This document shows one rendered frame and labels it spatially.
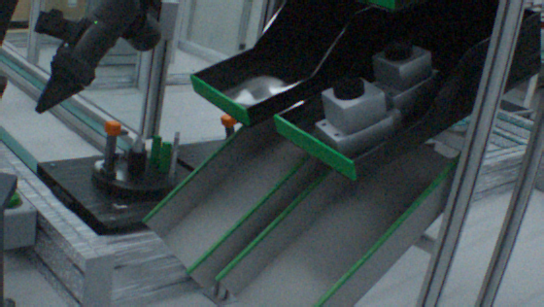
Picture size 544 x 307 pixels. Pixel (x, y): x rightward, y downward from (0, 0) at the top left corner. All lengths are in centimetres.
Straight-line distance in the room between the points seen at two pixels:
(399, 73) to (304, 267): 24
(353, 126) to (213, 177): 30
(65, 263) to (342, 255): 39
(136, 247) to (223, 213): 14
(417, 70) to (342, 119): 11
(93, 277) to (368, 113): 44
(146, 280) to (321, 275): 31
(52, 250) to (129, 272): 12
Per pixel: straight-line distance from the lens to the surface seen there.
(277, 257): 78
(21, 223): 99
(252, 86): 79
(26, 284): 100
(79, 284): 91
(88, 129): 139
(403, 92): 68
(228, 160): 87
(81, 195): 102
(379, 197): 77
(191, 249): 83
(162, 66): 126
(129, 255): 91
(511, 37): 66
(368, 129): 63
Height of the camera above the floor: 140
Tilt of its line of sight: 17 degrees down
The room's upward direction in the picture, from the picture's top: 11 degrees clockwise
